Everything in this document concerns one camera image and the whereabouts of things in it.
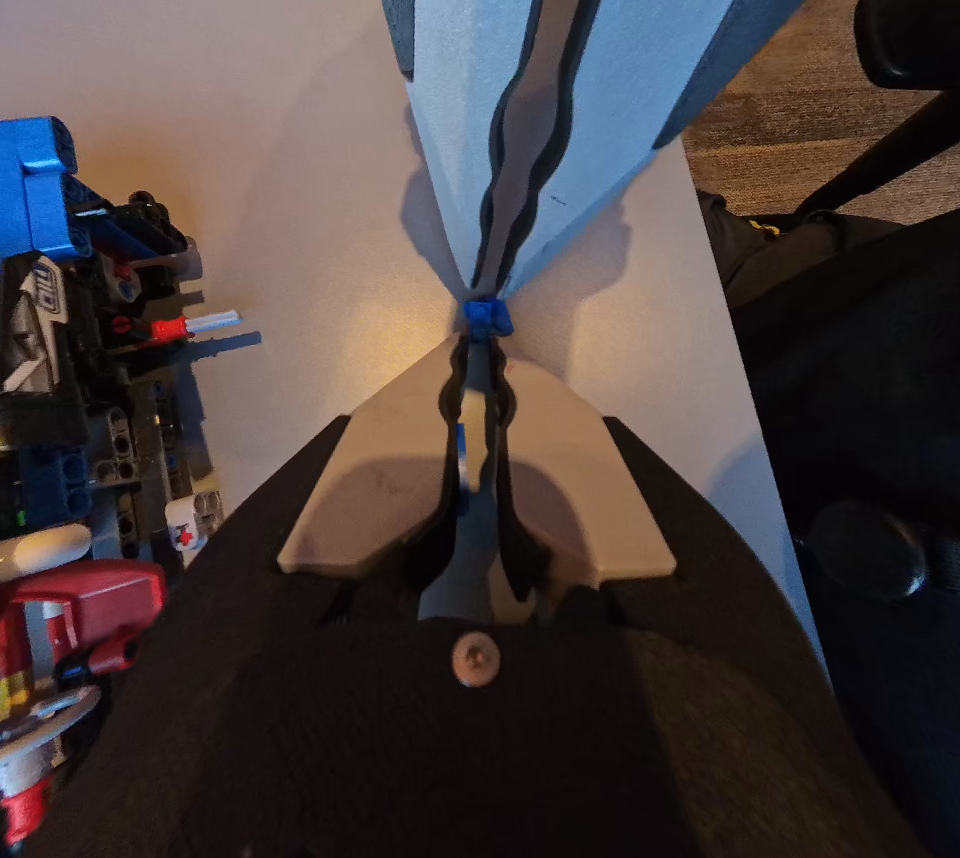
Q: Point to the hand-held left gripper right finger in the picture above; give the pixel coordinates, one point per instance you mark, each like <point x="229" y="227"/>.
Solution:
<point x="585" y="483"/>

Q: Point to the grey desk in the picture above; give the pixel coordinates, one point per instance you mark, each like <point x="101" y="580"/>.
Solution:
<point x="300" y="123"/>

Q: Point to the small blue two-stud plate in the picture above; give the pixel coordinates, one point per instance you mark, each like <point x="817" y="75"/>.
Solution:
<point x="487" y="318"/>

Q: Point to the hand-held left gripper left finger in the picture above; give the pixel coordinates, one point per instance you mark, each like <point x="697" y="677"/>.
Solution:
<point x="360" y="483"/>

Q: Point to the black toy brick race car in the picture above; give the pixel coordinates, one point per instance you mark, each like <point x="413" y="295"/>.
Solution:
<point x="75" y="348"/>

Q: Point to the black swivel chair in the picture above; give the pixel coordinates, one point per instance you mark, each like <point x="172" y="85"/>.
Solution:
<point x="900" y="26"/>

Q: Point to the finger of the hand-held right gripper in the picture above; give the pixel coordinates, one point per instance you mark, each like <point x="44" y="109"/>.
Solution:
<point x="465" y="48"/>
<point x="645" y="48"/>

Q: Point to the round dark knob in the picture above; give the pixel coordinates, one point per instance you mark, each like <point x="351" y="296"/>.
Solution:
<point x="870" y="551"/>

